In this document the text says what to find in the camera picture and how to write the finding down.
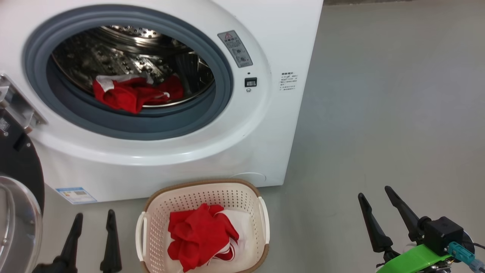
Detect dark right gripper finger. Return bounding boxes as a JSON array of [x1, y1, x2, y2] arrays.
[[358, 193, 394, 254], [385, 185, 423, 243]]

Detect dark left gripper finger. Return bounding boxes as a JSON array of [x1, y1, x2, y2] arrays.
[[57, 213, 84, 266], [100, 209, 122, 273]]

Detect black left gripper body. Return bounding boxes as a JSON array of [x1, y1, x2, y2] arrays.
[[32, 256, 78, 273]]

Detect perforated steel drum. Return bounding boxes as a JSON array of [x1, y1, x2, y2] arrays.
[[51, 25, 216, 108]]

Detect blue energy label sticker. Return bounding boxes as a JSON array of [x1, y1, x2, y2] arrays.
[[55, 187, 97, 205]]

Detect grey rubber door gasket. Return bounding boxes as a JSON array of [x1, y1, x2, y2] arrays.
[[22, 5, 234, 141]]

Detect metal door hinge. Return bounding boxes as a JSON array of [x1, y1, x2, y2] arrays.
[[0, 74, 48, 131]]

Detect red and white garment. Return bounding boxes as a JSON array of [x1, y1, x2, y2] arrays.
[[93, 73, 185, 114], [167, 204, 255, 273]]

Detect cream perforated laundry basket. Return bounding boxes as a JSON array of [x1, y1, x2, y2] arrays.
[[135, 179, 270, 273]]

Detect grey warning label sticker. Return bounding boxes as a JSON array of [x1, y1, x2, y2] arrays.
[[217, 30, 253, 68]]

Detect printed text sticker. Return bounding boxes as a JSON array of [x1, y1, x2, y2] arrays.
[[280, 72, 299, 91]]

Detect black round glass machine door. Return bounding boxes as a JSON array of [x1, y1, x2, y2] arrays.
[[0, 108, 45, 273]]

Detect teal cable connector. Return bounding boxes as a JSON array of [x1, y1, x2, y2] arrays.
[[447, 242, 485, 273]]

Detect white front-load washing machine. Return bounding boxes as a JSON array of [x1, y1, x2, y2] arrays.
[[0, 0, 324, 205]]

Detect bright green gripper band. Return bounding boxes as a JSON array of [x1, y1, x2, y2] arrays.
[[375, 244, 453, 273]]

